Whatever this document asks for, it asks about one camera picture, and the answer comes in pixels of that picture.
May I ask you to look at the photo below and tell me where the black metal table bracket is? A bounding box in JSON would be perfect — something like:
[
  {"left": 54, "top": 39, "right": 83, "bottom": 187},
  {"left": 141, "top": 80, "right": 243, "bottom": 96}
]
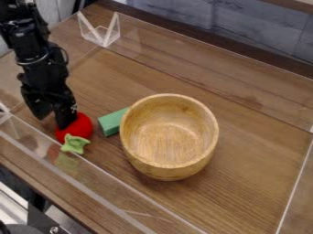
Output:
[{"left": 27, "top": 204, "right": 71, "bottom": 234}]

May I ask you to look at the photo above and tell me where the red plush fruit green stem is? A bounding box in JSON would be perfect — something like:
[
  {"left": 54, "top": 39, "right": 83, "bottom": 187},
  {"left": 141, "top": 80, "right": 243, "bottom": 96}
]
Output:
[{"left": 55, "top": 112, "right": 93, "bottom": 154}]

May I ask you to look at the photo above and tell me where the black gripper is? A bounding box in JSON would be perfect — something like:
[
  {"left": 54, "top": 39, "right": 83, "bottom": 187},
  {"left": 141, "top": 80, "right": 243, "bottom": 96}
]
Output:
[{"left": 18, "top": 58, "right": 78, "bottom": 130}]

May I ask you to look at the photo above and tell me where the green rectangular block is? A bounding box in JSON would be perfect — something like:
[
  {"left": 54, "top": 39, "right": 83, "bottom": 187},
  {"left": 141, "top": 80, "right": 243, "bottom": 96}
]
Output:
[{"left": 98, "top": 107, "right": 129, "bottom": 137}]

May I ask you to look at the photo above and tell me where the clear acrylic corner bracket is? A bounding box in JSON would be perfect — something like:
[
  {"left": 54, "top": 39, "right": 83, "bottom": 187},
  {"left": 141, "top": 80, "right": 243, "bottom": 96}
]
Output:
[{"left": 78, "top": 12, "right": 121, "bottom": 48}]

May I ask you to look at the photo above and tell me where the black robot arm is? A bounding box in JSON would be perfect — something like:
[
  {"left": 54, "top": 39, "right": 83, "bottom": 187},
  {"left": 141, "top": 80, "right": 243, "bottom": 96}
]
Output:
[{"left": 0, "top": 0, "right": 78, "bottom": 130}]

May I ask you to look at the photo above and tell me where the clear acrylic front wall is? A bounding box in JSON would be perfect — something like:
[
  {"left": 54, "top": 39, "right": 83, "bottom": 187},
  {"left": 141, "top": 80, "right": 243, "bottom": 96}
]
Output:
[{"left": 0, "top": 113, "right": 206, "bottom": 234}]

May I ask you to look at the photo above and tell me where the wooden bowl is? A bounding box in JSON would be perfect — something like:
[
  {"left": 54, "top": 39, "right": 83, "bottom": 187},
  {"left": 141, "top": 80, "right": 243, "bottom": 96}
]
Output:
[{"left": 121, "top": 93, "right": 221, "bottom": 181}]

